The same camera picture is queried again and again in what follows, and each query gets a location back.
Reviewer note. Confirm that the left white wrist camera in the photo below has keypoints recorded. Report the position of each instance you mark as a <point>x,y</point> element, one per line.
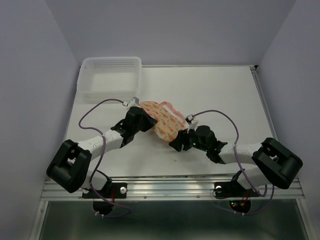
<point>133,102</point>

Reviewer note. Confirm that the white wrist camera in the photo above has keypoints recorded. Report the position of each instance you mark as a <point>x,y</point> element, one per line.
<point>133,102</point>
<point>192,122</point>

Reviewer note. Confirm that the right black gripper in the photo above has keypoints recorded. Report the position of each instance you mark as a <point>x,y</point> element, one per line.
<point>181,138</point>

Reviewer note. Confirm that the aluminium front rail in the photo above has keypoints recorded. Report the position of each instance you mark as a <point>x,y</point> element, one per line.
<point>148,189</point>

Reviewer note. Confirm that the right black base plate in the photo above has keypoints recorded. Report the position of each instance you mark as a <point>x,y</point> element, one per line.
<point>231,189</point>

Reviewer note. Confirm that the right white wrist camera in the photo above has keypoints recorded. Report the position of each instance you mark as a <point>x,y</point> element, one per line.
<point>192,122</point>

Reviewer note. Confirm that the aluminium right side rail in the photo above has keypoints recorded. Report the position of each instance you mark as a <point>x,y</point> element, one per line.
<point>268,117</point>

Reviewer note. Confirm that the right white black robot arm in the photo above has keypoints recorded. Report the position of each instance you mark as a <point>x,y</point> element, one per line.
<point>252,176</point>

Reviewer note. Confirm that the white perforated plastic basket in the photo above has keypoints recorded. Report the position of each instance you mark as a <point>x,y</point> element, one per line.
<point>109,77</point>

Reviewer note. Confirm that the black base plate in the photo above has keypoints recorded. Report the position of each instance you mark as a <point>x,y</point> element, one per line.
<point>110,190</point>
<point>231,189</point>

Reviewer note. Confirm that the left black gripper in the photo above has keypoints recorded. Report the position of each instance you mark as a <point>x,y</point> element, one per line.
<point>150,121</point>

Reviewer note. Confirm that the floral orange laundry bag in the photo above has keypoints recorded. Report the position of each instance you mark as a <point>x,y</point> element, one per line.
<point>169,120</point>

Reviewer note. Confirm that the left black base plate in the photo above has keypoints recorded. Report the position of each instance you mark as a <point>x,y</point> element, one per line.
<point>110,190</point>

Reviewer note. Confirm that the aluminium rail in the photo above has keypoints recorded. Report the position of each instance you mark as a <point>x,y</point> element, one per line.
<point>268,117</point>
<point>148,189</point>

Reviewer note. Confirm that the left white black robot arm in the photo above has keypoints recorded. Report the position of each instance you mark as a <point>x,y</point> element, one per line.
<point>69,167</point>

